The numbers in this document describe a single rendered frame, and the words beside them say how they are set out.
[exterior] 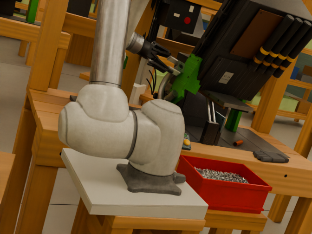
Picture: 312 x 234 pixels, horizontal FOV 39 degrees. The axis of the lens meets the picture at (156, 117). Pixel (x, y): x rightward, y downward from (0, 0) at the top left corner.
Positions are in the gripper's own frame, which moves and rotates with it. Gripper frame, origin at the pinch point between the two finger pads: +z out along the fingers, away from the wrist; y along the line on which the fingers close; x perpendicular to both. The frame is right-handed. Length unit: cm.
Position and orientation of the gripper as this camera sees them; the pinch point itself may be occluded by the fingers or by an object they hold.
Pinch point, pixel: (174, 66)
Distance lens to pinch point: 213.1
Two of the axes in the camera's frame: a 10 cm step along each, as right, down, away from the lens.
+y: 1.2, -8.4, 5.3
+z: 8.0, 4.0, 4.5
